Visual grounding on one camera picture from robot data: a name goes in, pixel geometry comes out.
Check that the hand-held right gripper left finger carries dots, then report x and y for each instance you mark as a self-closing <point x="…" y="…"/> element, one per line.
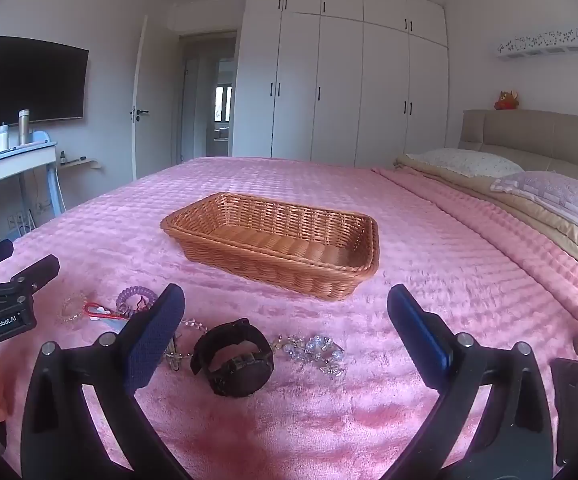
<point x="154" y="340"/>

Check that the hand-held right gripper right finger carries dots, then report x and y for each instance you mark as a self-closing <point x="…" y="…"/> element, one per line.
<point x="419" y="335"/>

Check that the metal hair clip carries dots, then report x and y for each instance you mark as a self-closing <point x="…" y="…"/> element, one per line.
<point x="178" y="357"/>

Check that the light blue hair clip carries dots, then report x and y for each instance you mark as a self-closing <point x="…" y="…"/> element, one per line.
<point x="113" y="325"/>

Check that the black wrist watch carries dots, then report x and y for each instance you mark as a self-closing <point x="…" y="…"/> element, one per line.
<point x="219" y="332"/>

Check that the brown wicker basket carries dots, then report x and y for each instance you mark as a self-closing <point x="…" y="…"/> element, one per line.
<point x="269" y="240"/>

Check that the white desk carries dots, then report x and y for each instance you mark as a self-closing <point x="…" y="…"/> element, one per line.
<point x="9" y="164"/>

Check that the small wooden shelf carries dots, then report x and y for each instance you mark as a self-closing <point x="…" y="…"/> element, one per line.
<point x="83" y="163"/>

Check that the white bottle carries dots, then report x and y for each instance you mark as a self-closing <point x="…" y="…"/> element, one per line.
<point x="3" y="139"/>

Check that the light blue chair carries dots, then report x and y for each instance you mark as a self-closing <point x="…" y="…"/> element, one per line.
<point x="44" y="137"/>

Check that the pink plush blanket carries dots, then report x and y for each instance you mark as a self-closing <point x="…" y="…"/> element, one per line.
<point x="319" y="420"/>

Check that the metal thermos bottle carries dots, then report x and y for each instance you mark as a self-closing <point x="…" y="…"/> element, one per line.
<point x="23" y="127"/>

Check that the beige quilt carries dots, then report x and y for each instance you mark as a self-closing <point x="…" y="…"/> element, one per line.
<point x="519" y="205"/>

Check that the white door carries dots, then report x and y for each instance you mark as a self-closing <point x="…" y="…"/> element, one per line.
<point x="141" y="140"/>

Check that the white floral pillow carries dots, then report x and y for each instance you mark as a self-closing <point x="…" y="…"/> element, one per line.
<point x="464" y="162"/>

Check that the purple patterned pillow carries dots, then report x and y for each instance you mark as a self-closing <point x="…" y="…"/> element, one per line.
<point x="564" y="195"/>

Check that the beige padded headboard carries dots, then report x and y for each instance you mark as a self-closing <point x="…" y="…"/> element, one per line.
<point x="544" y="135"/>

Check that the red plush toy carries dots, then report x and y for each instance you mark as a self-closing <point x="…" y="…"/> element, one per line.
<point x="507" y="101"/>

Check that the white wardrobe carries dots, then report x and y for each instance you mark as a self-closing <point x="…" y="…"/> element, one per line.
<point x="339" y="80"/>

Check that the black wall television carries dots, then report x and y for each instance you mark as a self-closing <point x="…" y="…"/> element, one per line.
<point x="34" y="82"/>

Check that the white cutout wall shelf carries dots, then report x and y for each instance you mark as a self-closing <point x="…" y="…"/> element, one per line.
<point x="549" y="49"/>

